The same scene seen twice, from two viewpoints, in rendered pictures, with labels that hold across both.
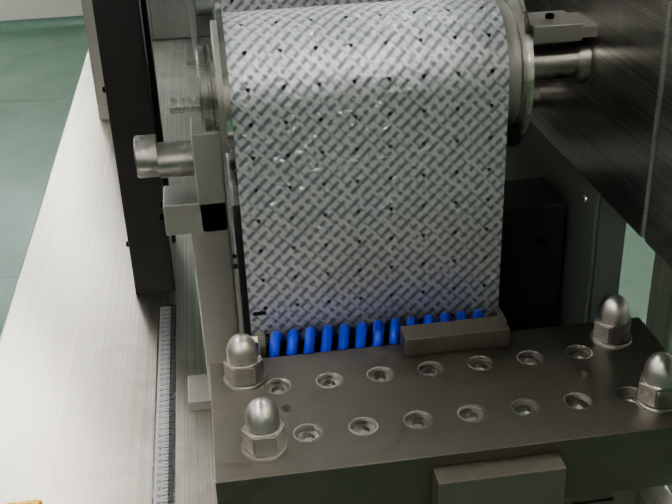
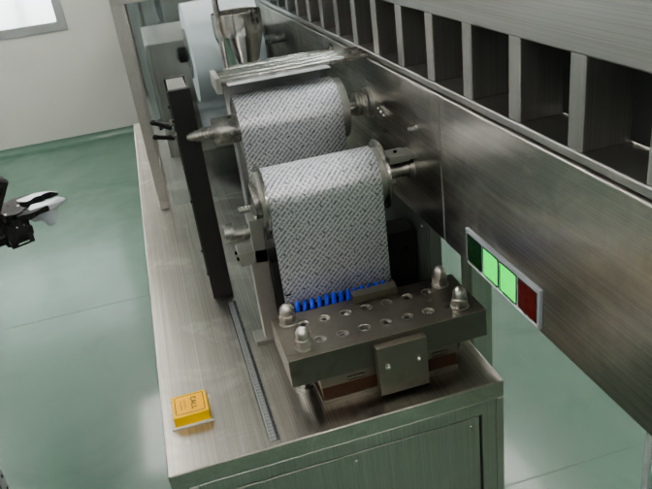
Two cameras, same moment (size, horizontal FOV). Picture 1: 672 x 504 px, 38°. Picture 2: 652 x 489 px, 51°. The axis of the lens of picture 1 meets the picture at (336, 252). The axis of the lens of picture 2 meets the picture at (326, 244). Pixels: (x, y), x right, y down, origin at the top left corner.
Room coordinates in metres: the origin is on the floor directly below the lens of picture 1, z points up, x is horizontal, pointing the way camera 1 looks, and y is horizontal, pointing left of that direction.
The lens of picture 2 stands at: (-0.49, 0.09, 1.78)
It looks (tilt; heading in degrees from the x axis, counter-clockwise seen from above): 26 degrees down; 355
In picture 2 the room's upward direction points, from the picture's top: 8 degrees counter-clockwise
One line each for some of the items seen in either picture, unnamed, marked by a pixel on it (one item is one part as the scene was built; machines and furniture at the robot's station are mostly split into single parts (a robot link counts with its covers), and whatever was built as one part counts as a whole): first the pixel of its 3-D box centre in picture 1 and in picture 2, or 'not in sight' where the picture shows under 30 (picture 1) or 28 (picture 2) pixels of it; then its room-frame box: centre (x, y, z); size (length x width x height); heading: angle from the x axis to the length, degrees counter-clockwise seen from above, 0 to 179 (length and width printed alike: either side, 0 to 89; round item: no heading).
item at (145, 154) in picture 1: (146, 156); (228, 233); (0.85, 0.17, 1.18); 0.04 x 0.02 x 0.04; 7
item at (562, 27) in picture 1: (556, 24); (398, 154); (0.86, -0.20, 1.28); 0.06 x 0.05 x 0.02; 97
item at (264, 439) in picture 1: (262, 423); (303, 337); (0.60, 0.06, 1.05); 0.04 x 0.04 x 0.04
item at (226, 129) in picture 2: not in sight; (225, 130); (1.07, 0.15, 1.34); 0.06 x 0.06 x 0.06; 7
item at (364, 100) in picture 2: not in sight; (356, 104); (1.11, -0.17, 1.34); 0.07 x 0.07 x 0.07; 7
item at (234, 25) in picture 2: not in sight; (237, 21); (1.55, 0.07, 1.50); 0.14 x 0.14 x 0.06
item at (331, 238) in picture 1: (374, 243); (334, 257); (0.78, -0.04, 1.11); 0.23 x 0.01 x 0.18; 97
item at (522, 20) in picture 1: (505, 65); (379, 174); (0.85, -0.16, 1.25); 0.15 x 0.01 x 0.15; 7
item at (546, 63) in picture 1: (546, 61); (396, 170); (0.86, -0.20, 1.25); 0.07 x 0.04 x 0.04; 97
